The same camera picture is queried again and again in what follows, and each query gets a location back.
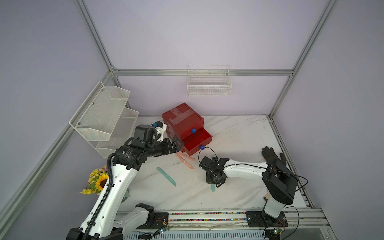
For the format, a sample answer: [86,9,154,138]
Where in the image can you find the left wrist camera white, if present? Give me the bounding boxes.
[152,121,167,142]

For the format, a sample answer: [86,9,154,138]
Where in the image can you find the white wire wall basket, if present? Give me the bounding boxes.
[187,65,232,97]

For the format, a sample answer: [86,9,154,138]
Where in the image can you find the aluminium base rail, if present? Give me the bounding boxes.
[113,208,331,233]

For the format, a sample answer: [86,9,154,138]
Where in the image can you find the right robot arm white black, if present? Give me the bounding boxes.
[198,147,309,228]

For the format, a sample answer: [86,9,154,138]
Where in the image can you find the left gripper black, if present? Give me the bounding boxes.
[145,136,184,159]

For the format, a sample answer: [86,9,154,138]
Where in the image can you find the pink fruit knife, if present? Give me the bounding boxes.
[178,152,195,161]
[175,153,195,170]

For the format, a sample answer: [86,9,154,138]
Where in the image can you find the pink fruit knife lower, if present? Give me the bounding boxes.
[175,153,195,170]

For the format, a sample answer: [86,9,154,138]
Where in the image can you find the red drawer cabinet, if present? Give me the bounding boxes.
[162,103,213,156]

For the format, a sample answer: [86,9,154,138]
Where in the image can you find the black work glove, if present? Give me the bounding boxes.
[262,146,287,167]

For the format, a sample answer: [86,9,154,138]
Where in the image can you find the white mesh two-tier shelf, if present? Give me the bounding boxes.
[69,82,139,159]

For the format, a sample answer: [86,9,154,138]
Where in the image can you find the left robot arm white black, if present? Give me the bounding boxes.
[67,122,185,240]

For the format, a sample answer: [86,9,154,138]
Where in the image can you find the yellow artificial flowers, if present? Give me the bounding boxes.
[80,166,109,195]

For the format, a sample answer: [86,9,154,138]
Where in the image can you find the pink fruit knife upper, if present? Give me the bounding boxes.
[178,152,195,161]

